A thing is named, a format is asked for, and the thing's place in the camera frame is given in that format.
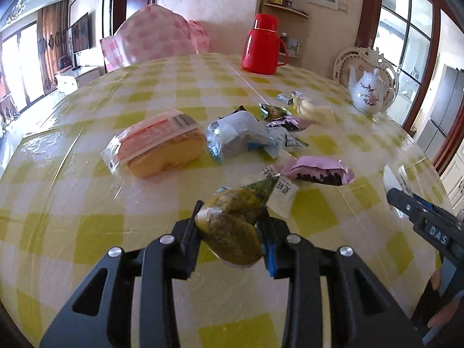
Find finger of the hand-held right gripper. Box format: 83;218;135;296
409;193;441;214
387;188;426;227

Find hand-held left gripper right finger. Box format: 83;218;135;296
255;217;425;348

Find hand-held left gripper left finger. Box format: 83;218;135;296
39;200;204;348

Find small white snack packet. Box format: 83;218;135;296
383;165;412;194

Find green pastry snack packet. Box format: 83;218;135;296
195;178;280;269

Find white blue green snack packet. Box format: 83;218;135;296
269;127;309;156

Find person's right hand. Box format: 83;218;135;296
428;272;464;330

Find pink snack packet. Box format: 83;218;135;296
282;157;356;186
266;116;312;133

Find grey refrigerator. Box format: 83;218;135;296
416;64;464;160

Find orange bread packet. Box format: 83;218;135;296
101;109;206;179

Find white floral teapot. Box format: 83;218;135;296
347;64;396;114

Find clear macadamia snack packet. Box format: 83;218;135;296
292;92;336;126

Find small green candy packet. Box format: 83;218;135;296
259;103;288;120

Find white ornate chair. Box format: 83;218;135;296
333;46;399;117

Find white television cabinet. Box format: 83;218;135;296
54;65;106;95

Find red thermos jug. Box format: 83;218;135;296
242;13;290;75

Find pink checkered chair cover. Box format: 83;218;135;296
99;3;211;74

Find wooden corner shelf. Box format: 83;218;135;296
263;3;310;19

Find flat screen television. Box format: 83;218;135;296
70;12;90;57

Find brown patterned curtain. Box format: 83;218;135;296
36;2;70;95

